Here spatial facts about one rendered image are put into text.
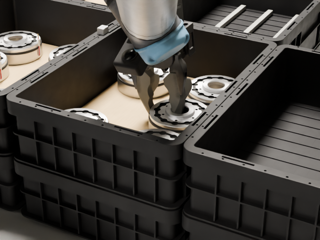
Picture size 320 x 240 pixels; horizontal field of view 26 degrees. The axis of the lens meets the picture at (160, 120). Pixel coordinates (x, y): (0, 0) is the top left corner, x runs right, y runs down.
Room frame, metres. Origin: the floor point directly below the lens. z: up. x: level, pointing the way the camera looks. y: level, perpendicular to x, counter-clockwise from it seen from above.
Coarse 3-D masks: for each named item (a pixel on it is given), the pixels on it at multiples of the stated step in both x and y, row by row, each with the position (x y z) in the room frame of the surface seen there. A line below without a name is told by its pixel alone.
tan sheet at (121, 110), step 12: (96, 96) 1.12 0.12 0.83; (108, 96) 1.12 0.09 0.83; (120, 96) 1.12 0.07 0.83; (168, 96) 1.12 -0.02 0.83; (96, 108) 1.07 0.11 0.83; (108, 108) 1.07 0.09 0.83; (120, 108) 1.07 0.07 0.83; (132, 108) 1.07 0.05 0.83; (144, 108) 1.07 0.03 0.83; (108, 120) 1.03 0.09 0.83; (120, 120) 1.03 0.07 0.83; (132, 120) 1.03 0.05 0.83; (144, 120) 1.03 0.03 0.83
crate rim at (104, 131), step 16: (112, 32) 1.18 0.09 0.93; (208, 32) 1.18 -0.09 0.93; (224, 32) 1.18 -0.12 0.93; (80, 48) 1.11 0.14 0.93; (272, 48) 1.11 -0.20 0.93; (64, 64) 1.04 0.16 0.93; (256, 64) 1.04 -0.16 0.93; (32, 80) 0.98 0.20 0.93; (240, 80) 0.98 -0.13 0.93; (16, 96) 0.93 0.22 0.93; (224, 96) 0.93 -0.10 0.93; (16, 112) 0.91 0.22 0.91; (32, 112) 0.89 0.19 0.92; (48, 112) 0.88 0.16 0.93; (64, 112) 0.88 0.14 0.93; (208, 112) 0.88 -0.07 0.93; (64, 128) 0.87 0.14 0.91; (80, 128) 0.85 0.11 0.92; (96, 128) 0.84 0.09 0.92; (112, 128) 0.83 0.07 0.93; (128, 128) 0.83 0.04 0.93; (192, 128) 0.83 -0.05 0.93; (128, 144) 0.82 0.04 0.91; (144, 144) 0.80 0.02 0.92; (160, 144) 0.79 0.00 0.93; (176, 144) 0.79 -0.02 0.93
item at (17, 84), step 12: (0, 0) 1.36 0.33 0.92; (48, 0) 1.35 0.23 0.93; (60, 0) 1.35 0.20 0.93; (108, 12) 1.28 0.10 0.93; (108, 24) 1.22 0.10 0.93; (96, 36) 1.16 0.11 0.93; (72, 48) 1.11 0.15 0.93; (36, 72) 1.01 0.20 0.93; (12, 84) 0.97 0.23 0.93; (0, 96) 0.93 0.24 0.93; (0, 108) 0.93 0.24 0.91
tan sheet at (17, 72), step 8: (48, 48) 1.33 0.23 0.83; (48, 56) 1.29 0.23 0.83; (24, 64) 1.25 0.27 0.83; (32, 64) 1.25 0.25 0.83; (40, 64) 1.25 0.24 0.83; (16, 72) 1.22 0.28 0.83; (24, 72) 1.22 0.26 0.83; (8, 80) 1.18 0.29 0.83; (16, 80) 1.18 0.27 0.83; (0, 88) 1.15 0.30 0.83
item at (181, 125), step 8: (160, 104) 1.03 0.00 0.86; (168, 104) 1.03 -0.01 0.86; (192, 104) 1.03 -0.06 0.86; (200, 104) 1.03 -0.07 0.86; (152, 112) 1.00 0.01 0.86; (160, 112) 1.00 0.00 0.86; (200, 112) 1.00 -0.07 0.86; (152, 120) 0.98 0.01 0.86; (160, 120) 0.98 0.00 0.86; (168, 120) 0.97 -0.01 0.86; (176, 120) 0.98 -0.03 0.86; (184, 120) 0.97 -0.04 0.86; (192, 120) 0.97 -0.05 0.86; (168, 128) 0.96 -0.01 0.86; (176, 128) 0.95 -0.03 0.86; (184, 128) 0.95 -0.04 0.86
